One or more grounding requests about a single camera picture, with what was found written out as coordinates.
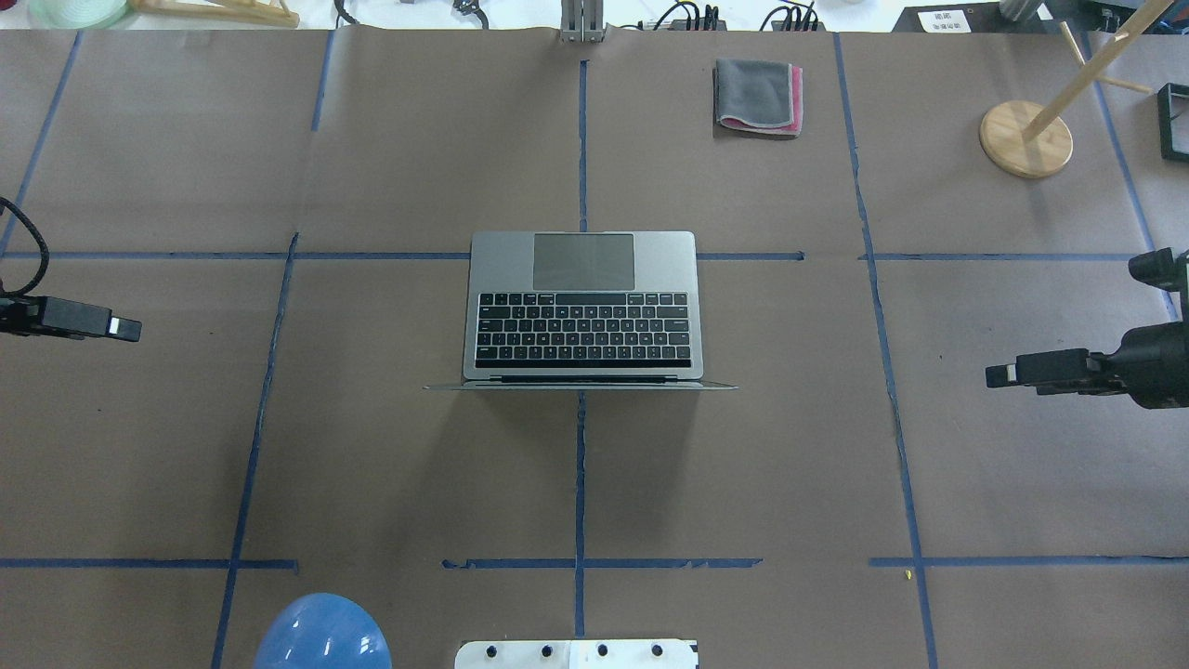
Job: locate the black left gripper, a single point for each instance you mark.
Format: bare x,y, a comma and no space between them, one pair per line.
70,319

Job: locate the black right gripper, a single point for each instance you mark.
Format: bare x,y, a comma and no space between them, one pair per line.
1155,364

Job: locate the grey laptop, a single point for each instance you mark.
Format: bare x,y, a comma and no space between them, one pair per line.
582,311

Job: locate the round wooden stand base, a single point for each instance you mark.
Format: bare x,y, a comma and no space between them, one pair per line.
1031,141

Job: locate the white paper label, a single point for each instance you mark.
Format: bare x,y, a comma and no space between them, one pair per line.
944,21

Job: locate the blue desk lamp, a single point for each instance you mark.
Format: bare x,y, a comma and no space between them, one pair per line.
323,630

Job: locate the grey and pink folded cloth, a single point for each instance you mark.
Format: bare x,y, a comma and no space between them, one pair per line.
759,96

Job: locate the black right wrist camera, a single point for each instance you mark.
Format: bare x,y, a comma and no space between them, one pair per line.
1166,270

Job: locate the black square frame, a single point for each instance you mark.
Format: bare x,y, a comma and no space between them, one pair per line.
1172,122

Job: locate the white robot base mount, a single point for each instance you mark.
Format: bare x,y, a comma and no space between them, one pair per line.
580,653

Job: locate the grey metal bracket post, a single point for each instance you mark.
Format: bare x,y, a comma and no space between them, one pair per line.
582,21

